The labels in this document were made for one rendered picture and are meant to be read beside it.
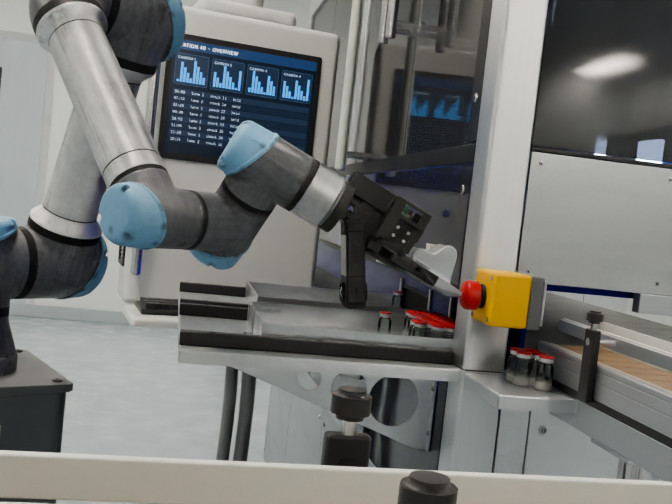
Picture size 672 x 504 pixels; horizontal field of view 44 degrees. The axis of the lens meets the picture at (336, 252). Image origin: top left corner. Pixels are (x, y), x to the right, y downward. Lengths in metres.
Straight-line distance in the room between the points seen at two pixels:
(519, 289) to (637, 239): 0.25
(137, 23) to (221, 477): 0.95
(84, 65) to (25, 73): 5.71
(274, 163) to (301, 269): 1.18
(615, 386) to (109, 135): 0.68
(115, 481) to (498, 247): 0.88
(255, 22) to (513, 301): 1.27
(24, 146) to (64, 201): 5.42
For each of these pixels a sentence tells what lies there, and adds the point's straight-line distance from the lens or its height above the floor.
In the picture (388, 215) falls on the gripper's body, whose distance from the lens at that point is 1.05.
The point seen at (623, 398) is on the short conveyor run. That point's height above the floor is 0.91.
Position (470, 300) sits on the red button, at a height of 0.99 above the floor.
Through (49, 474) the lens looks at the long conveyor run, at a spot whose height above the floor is 0.96.
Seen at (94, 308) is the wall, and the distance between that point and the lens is 6.76.
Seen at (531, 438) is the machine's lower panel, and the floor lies 0.79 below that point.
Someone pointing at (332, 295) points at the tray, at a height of 0.90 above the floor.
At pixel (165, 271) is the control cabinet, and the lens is 2.11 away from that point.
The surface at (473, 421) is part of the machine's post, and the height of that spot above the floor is 0.81.
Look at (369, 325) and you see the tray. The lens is 1.48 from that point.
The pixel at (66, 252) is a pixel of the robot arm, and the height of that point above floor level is 0.98.
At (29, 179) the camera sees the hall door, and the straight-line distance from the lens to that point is 6.75.
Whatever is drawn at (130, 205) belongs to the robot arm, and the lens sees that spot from 0.96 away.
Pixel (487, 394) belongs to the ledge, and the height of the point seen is 0.87.
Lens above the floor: 1.09
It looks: 3 degrees down
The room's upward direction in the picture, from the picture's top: 6 degrees clockwise
